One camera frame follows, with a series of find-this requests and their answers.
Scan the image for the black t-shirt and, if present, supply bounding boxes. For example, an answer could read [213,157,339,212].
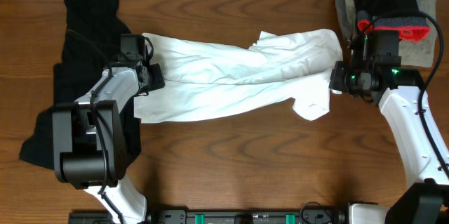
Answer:
[19,0,141,170]

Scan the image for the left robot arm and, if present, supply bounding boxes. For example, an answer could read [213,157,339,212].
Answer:
[52,61,165,223]

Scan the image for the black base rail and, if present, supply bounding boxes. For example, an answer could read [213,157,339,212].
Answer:
[68,209,348,224]

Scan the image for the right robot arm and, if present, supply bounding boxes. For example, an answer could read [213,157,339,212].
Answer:
[329,31,448,223]

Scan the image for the white t-shirt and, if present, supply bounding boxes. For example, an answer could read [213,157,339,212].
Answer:
[134,29,343,124]

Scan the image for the black garment with red trim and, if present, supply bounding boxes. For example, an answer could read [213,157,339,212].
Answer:
[354,0,431,42]

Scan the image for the folded olive grey garment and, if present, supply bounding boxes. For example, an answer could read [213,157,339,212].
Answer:
[335,0,437,67]

